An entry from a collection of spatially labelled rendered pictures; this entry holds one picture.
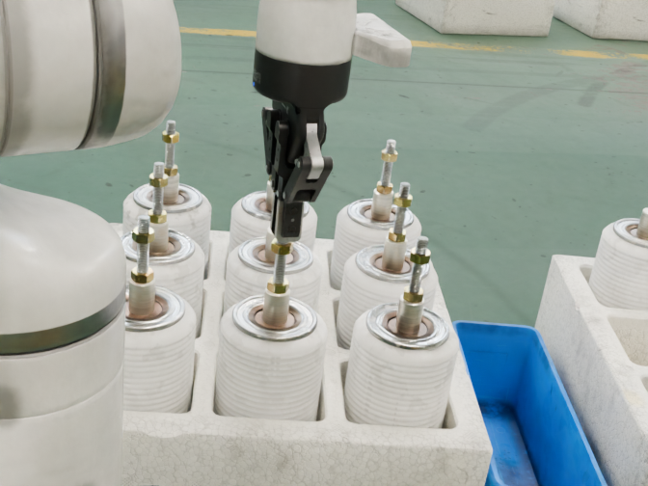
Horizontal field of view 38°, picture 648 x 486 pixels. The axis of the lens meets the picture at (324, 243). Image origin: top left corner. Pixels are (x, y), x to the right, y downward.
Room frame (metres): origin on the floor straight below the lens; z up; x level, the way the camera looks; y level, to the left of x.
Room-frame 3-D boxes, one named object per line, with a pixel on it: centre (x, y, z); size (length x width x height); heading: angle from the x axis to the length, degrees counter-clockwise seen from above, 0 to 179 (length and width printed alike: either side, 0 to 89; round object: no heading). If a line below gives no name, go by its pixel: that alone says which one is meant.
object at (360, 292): (0.84, -0.07, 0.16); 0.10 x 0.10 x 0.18
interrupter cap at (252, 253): (0.83, 0.05, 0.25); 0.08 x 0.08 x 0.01
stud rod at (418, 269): (0.73, -0.08, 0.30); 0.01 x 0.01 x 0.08
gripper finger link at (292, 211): (0.69, 0.03, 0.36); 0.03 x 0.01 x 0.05; 21
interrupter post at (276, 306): (0.71, 0.03, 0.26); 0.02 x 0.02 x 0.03
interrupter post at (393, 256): (0.84, -0.07, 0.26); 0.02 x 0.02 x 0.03
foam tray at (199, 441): (0.83, 0.05, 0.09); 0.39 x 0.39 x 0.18; 6
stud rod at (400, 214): (0.84, -0.07, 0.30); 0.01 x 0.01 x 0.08
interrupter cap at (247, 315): (0.71, 0.03, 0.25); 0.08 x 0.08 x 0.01
